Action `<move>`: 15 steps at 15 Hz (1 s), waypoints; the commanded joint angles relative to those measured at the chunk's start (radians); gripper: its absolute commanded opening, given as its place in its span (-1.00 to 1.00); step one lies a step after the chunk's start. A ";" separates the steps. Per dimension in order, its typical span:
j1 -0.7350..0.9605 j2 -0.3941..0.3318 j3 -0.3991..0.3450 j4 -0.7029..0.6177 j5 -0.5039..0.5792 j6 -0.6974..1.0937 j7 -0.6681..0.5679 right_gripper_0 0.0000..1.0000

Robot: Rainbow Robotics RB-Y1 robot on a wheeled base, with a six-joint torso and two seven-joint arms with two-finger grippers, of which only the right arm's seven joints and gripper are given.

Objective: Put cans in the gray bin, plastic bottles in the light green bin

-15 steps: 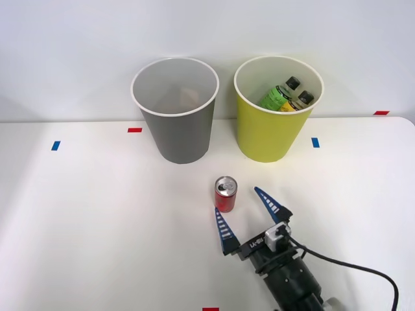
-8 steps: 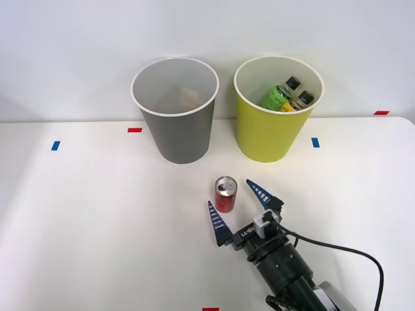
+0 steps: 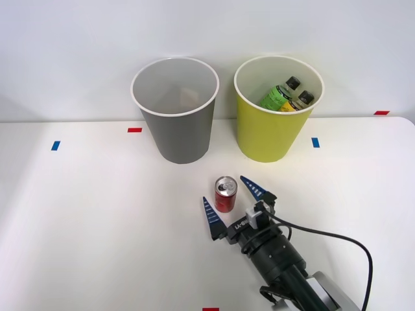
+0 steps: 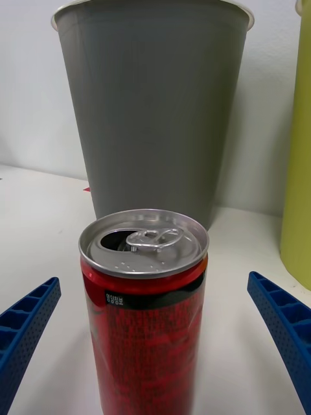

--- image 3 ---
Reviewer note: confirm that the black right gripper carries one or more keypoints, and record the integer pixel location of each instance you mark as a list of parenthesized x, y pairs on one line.
[(238, 231)]

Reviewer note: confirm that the red drink can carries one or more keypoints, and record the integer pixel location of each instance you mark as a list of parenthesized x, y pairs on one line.
[(225, 201)]

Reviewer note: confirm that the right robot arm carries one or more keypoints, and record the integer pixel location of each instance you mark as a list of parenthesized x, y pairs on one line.
[(279, 259)]

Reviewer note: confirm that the yellow-green plastic waste bin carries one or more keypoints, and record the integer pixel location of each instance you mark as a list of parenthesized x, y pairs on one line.
[(266, 136)]

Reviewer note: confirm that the grey plastic waste bin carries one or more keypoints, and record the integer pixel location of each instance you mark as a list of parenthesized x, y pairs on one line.
[(181, 136)]

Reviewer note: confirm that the green label plastic bottle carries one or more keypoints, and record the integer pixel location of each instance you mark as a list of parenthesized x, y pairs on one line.
[(275, 97)]

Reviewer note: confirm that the yellow label plastic bottle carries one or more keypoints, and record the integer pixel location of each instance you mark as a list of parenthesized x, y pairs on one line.
[(301, 101)]

